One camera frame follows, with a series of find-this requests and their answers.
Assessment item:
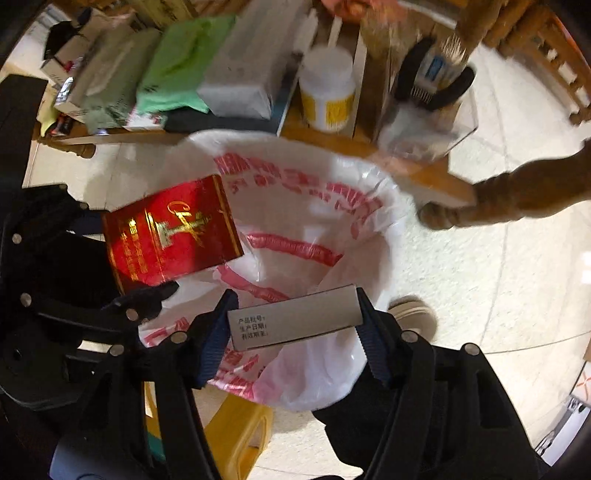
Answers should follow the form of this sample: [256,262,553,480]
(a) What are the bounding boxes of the white bottle with yellow label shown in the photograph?
[298,45,357,132]

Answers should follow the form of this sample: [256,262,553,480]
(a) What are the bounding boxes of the black handled brush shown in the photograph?
[397,36,476,110]

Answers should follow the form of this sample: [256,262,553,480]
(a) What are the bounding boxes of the person's beige shoe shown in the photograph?
[387,296,438,344]

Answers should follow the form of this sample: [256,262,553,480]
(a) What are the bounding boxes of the clear plastic container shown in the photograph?
[376,99,478,162]

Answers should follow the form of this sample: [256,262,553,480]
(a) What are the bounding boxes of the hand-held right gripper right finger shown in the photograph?
[355,286,546,480]

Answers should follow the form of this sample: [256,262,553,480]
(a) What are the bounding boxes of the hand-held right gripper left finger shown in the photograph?
[52,289,240,480]

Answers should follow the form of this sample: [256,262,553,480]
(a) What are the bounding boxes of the small grey cardboard box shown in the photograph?
[226,285,363,352]

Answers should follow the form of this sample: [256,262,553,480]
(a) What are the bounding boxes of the wooden slatted chair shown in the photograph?
[480,0,591,125]

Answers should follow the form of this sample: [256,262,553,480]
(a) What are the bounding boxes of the small silver box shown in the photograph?
[53,76,88,123]

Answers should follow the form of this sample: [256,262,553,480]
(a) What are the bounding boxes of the red gold-printed box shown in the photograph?
[100,174,245,296]

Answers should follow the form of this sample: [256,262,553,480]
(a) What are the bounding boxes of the wooden side table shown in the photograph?
[44,0,591,232]

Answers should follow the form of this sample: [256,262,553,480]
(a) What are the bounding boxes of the grey-green tissue pack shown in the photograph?
[69,28,162,130]

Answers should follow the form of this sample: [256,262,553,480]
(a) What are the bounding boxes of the dark flat item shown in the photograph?
[164,107,278,134]

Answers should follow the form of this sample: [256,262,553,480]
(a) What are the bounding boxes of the white orange-lined box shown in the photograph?
[568,364,591,409]

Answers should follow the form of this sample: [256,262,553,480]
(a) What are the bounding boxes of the white red-printed bin bag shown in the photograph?
[139,129,409,414]

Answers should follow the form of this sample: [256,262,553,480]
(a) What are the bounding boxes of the yellow plastic stool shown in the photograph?
[145,383,275,480]

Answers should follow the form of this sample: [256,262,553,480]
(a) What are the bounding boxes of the white cardboard carton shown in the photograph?
[41,9,116,84]

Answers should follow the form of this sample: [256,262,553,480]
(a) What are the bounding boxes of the brown cardboard box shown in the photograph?
[355,9,402,139]

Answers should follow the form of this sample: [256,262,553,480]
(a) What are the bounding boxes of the large grey box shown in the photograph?
[198,0,319,121]

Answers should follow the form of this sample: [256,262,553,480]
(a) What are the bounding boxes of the green cloth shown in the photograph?
[136,14,238,114]

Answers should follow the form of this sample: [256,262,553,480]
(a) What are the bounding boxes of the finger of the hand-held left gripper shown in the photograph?
[20,281,181,332]
[8,183,110,260]

